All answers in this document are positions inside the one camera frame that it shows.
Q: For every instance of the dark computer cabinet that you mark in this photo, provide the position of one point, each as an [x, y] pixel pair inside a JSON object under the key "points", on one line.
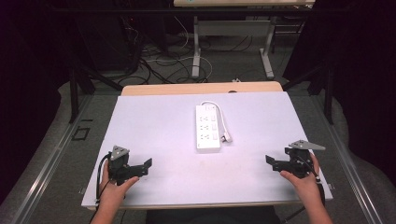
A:
{"points": [[102, 40]]}

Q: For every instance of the person's right hand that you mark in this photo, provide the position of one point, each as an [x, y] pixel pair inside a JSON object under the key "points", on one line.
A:
{"points": [[306, 185]]}

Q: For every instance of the black metal stand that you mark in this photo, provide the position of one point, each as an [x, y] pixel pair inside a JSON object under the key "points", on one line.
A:
{"points": [[327, 93], [77, 90]]}

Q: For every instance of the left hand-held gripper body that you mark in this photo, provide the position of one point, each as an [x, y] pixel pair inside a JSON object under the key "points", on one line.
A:
{"points": [[120, 169]]}

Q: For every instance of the white plug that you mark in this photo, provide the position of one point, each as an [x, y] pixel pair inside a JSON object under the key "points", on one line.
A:
{"points": [[227, 137]]}

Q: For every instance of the person's dark clothing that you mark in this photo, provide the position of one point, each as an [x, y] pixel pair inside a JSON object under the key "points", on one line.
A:
{"points": [[214, 216]]}

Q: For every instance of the white power strip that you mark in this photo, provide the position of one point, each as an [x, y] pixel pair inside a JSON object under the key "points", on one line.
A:
{"points": [[207, 130]]}

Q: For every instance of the black curtain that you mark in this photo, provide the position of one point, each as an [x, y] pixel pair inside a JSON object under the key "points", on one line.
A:
{"points": [[364, 77], [28, 93]]}

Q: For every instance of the white table cover sheet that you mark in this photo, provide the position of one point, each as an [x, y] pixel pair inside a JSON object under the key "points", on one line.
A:
{"points": [[162, 140]]}

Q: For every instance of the aluminium floor rail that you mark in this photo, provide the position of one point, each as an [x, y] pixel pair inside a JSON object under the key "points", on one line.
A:
{"points": [[351, 168], [46, 174]]}

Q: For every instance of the person's left hand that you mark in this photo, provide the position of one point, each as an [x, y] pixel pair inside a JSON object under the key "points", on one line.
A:
{"points": [[110, 194]]}

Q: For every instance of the black floor socket frame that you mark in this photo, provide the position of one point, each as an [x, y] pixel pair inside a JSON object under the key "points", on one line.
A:
{"points": [[81, 133]]}

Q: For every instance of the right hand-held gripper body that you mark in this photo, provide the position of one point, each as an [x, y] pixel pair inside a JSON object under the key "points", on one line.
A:
{"points": [[298, 161]]}

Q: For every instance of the desk with white legs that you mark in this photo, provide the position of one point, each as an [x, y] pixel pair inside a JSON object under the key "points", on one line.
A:
{"points": [[232, 28]]}

